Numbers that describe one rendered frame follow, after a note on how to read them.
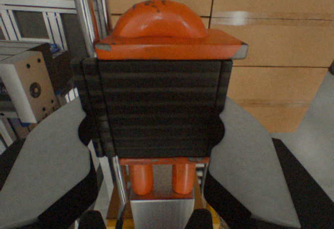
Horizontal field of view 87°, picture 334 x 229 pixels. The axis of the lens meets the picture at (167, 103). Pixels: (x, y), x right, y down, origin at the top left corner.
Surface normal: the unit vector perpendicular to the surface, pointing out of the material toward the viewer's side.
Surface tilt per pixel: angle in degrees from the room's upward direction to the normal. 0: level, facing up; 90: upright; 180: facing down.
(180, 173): 27
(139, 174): 0
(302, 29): 0
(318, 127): 0
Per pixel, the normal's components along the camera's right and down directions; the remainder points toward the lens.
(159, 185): 0.00, -0.86
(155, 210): 0.03, 0.51
